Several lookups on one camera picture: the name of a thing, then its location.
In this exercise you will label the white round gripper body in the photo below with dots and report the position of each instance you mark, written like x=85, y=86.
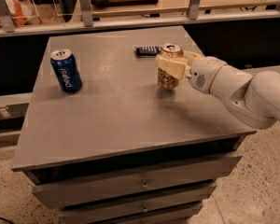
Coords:
x=204, y=74

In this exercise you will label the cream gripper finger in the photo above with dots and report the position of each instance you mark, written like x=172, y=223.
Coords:
x=191, y=56
x=175, y=67

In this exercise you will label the orange gold soda can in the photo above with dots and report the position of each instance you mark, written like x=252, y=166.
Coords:
x=166, y=81

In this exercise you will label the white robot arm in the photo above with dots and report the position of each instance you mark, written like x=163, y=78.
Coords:
x=252, y=99

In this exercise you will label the blue pepsi can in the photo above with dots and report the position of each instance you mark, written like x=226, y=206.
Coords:
x=65, y=67

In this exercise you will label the black ridged rectangular object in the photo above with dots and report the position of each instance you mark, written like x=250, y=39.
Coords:
x=147, y=51

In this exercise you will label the black cylinder on shelf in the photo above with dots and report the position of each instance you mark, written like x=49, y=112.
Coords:
x=111, y=3

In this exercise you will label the grey drawer cabinet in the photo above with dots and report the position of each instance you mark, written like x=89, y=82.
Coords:
x=120, y=119

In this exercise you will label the bottom grey drawer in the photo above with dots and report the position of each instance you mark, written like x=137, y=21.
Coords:
x=164, y=214

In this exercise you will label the grey drawer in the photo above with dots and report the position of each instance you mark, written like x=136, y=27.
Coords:
x=144, y=203
x=105, y=186
x=164, y=214

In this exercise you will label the orange white bag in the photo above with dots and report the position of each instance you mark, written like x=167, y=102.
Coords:
x=22, y=14

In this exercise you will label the middle grey drawer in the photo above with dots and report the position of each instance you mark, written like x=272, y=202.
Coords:
x=144, y=203

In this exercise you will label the top grey drawer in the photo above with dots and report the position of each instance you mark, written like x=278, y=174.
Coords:
x=105, y=186

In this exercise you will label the grey metal railing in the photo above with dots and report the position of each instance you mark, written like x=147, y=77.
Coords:
x=164, y=12

